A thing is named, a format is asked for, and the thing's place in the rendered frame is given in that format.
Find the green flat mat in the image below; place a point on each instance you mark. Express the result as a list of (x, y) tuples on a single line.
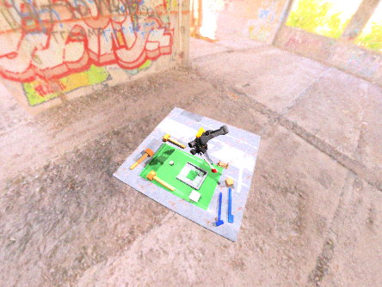
[(168, 173)]

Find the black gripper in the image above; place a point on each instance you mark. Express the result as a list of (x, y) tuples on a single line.
[(194, 151)]

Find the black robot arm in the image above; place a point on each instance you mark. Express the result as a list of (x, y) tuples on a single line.
[(206, 136)]

